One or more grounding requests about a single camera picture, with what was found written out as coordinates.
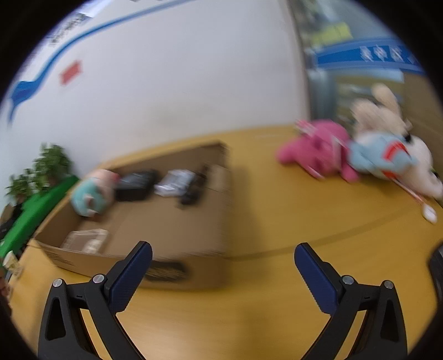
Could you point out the light blue plush toy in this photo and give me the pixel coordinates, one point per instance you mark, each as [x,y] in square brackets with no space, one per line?
[370,152]

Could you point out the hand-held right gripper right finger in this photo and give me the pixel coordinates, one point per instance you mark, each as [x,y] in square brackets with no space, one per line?
[318,280]

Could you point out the green potted plant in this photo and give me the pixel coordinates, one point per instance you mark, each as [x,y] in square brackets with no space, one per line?
[52,162]

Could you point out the pink plush toy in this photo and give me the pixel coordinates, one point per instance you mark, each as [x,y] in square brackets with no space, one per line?
[318,152]

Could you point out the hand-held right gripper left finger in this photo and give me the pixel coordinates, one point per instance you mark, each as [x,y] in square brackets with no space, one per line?
[128,280]

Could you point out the grey white packet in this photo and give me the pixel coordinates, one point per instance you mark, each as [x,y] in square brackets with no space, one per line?
[173,181]

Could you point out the white plush toy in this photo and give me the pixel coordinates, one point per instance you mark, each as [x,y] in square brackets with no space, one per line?
[425,162]

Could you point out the teal plush toy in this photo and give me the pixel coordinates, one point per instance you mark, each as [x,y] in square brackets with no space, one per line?
[86,199]

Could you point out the small black item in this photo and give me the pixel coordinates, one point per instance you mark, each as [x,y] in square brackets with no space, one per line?
[192,194]

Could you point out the dark object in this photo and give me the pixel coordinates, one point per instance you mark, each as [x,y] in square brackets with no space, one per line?
[436,270]

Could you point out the clear plastic packet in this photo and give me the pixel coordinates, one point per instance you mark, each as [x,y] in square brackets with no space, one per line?
[86,239]

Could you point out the blue banner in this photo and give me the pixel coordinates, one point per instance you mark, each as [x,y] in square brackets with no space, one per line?
[363,55]

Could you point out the brown cardboard box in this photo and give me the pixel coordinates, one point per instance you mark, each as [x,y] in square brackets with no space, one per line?
[166,221]

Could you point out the small white oval object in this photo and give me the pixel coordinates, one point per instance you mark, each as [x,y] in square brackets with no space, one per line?
[429,214]

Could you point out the black pouch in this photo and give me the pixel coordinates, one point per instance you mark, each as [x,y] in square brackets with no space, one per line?
[135,185]

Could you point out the cream plush toy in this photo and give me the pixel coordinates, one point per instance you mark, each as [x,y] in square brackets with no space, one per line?
[373,110]

